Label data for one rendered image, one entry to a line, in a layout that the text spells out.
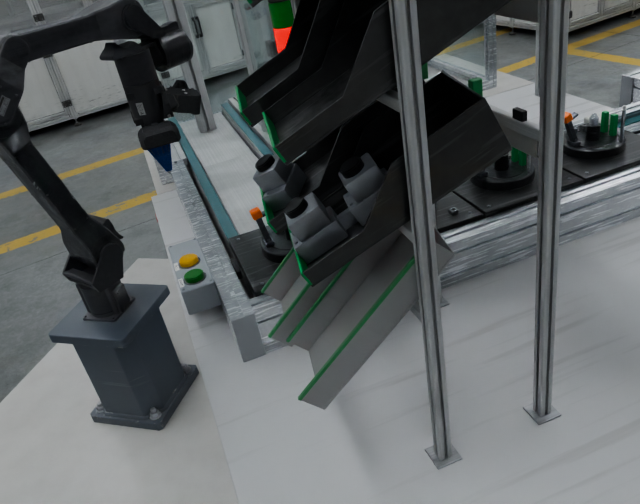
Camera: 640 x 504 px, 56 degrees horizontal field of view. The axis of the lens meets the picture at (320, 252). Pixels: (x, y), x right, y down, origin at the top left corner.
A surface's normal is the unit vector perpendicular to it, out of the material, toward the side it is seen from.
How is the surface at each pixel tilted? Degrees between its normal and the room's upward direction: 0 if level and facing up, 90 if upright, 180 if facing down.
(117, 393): 90
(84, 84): 90
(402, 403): 0
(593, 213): 90
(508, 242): 90
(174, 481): 0
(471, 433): 0
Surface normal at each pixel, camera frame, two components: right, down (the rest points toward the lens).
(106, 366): -0.29, 0.54
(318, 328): 0.17, 0.49
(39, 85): 0.47, 0.39
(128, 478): -0.17, -0.84
